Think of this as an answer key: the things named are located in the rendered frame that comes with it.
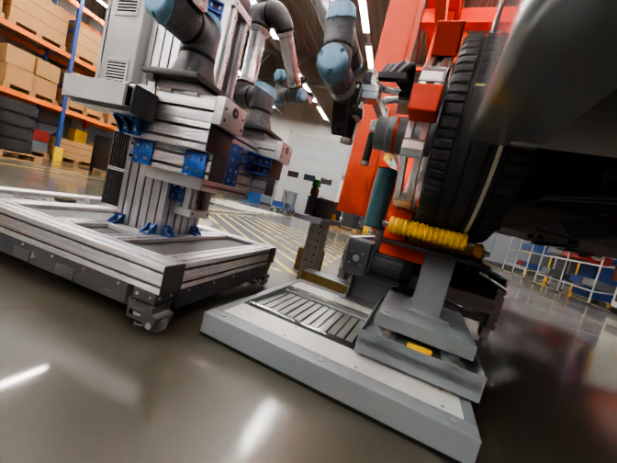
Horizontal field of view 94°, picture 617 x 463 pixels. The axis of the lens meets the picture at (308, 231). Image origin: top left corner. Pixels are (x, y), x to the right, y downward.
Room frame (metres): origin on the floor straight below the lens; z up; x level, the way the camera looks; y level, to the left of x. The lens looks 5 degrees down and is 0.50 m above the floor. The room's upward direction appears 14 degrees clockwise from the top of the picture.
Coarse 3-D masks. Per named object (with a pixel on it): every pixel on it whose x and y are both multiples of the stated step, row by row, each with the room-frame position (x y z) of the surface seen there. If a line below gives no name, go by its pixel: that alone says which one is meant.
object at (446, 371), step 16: (368, 320) 1.01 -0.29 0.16; (368, 336) 0.87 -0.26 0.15; (384, 336) 0.87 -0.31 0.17; (400, 336) 0.96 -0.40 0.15; (368, 352) 0.87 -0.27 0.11; (384, 352) 0.85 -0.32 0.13; (400, 352) 0.84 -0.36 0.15; (416, 352) 0.82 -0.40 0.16; (432, 352) 0.90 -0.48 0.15; (448, 352) 0.87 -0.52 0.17; (400, 368) 0.83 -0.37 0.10; (416, 368) 0.82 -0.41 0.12; (432, 368) 0.80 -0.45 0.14; (448, 368) 0.79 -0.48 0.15; (464, 368) 0.78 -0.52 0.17; (480, 368) 0.81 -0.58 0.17; (448, 384) 0.79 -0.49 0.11; (464, 384) 0.77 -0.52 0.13; (480, 384) 0.76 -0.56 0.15
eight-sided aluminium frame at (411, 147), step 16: (432, 64) 0.92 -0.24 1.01; (448, 64) 0.93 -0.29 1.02; (432, 80) 0.86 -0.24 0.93; (448, 80) 1.13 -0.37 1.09; (416, 144) 0.86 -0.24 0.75; (400, 160) 0.90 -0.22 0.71; (416, 160) 0.88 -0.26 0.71; (400, 176) 0.94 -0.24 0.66; (416, 176) 0.91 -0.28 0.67; (400, 192) 1.00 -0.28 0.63; (416, 192) 1.24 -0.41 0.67; (400, 208) 1.13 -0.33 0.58
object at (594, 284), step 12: (552, 252) 6.92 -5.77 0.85; (564, 252) 6.49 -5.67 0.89; (540, 264) 7.20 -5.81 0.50; (588, 264) 5.58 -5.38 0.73; (600, 264) 5.27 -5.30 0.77; (552, 276) 7.12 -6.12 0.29; (564, 276) 6.72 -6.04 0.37; (576, 276) 5.88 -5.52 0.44; (600, 288) 5.29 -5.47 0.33; (612, 288) 5.25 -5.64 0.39; (588, 300) 5.27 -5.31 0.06
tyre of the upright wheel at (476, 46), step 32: (480, 32) 0.91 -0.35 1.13; (480, 64) 0.78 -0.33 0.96; (448, 96) 0.79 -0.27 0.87; (448, 128) 0.79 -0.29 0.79; (448, 160) 0.80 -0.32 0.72; (480, 160) 0.77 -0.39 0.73; (512, 160) 0.74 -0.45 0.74; (448, 192) 0.84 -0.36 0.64; (480, 192) 0.80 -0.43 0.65; (512, 192) 0.76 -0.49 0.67; (448, 224) 0.92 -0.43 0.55; (480, 224) 0.86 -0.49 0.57
